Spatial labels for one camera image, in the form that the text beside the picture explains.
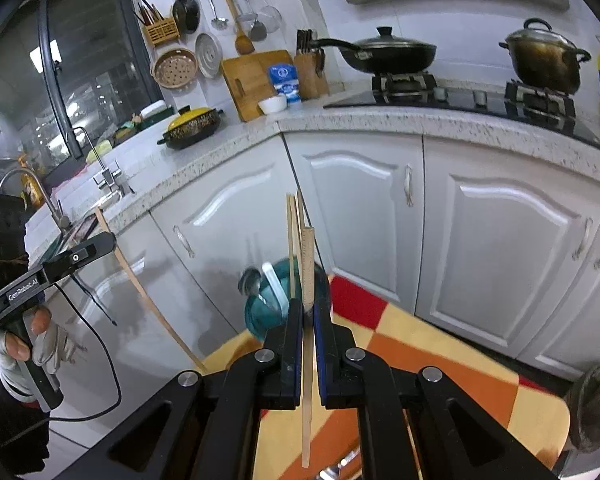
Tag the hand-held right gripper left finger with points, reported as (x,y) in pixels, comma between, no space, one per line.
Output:
(296,350)

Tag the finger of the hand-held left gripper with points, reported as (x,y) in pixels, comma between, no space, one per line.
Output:
(80,255)

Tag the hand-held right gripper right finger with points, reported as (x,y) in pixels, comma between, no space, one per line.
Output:
(321,350)

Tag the teal plastic cup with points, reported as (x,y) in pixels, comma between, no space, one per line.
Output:
(260,315)

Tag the wooden chopstick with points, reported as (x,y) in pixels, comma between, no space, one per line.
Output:
(308,270)
(299,210)
(140,290)

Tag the metal spoon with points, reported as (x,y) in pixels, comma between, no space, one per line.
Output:
(250,280)

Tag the person's left forearm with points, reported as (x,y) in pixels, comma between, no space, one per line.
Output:
(10,435)

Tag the person's left hand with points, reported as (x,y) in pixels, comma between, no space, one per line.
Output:
(42,345)

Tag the curved metal faucet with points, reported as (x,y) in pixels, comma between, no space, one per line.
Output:
(55,210)

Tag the tall metal faucet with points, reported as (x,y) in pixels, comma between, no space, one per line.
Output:
(111,177)

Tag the orange bottle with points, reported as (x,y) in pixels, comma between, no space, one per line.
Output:
(30,180)

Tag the yellow sponge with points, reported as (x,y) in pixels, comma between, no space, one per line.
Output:
(99,151)

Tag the orange yellow printed cloth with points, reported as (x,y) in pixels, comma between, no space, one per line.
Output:
(430,360)

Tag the green dish tray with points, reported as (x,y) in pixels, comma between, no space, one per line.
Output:
(130,132)

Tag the white cabinet door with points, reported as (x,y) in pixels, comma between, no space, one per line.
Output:
(350,210)
(145,385)
(500,260)
(595,320)
(230,220)

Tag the white plastic container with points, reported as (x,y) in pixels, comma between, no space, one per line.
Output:
(154,111)

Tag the black casserole pot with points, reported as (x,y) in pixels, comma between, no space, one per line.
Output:
(190,135)

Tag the yellow casserole lid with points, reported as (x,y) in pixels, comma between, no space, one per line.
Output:
(190,119)

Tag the dark framed window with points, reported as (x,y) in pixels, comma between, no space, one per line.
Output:
(80,60)

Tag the round bamboo steamer tray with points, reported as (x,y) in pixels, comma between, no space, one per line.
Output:
(175,69)

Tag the speckled white kitchen countertop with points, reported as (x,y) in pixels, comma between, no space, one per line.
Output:
(330,122)

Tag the wicker utensil basket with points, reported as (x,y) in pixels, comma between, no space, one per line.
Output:
(161,32)

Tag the round metal steamer plate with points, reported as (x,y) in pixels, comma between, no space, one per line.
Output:
(209,55)

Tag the wooden cutting board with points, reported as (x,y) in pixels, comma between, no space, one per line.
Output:
(250,85)

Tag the white bowl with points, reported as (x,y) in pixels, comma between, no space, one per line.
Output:
(272,105)

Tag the small black frying pan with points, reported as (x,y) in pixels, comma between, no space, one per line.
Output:
(186,12)

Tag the blue white bag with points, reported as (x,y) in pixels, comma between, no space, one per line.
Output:
(286,82)

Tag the wooden spatula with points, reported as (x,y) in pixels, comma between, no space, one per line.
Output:
(244,42)

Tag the wooden knife block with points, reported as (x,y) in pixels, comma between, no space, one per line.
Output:
(307,80)

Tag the metal ladle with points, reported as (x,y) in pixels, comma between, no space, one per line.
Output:
(220,22)

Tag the black gas stove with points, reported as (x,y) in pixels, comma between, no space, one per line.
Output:
(460,110)

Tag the dark round object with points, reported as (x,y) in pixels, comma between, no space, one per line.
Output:
(595,405)

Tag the metal stove knob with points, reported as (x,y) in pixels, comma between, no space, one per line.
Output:
(479,97)
(439,93)

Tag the black wok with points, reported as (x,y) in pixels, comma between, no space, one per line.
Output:
(390,57)

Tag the glass wok lid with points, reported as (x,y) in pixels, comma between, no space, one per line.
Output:
(387,40)

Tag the dark metal pot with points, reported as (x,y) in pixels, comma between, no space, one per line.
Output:
(545,67)

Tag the metal pot lid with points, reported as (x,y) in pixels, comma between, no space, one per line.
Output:
(540,35)

